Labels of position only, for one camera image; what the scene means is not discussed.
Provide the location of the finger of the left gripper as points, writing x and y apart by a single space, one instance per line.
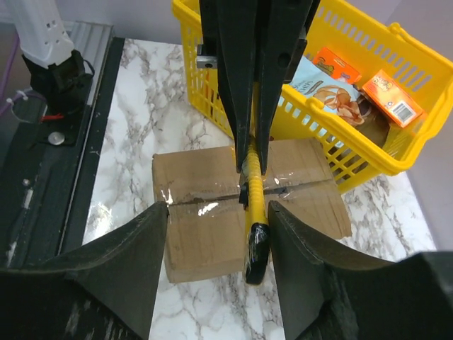
229 35
281 36

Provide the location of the brown cardboard express box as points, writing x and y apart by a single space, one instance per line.
206 236

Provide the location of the orange barcode box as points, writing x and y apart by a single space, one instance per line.
391 99

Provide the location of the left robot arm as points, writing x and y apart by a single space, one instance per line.
56 67

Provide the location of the yellow utility knife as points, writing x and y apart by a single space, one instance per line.
252 198

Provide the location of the light blue chips bag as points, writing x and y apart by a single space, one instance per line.
338 98

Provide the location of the orange candy box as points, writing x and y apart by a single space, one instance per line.
335 67

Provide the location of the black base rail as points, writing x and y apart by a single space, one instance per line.
46 190

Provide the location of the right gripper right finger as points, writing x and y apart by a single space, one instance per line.
330 291

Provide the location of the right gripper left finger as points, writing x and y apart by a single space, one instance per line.
105 289

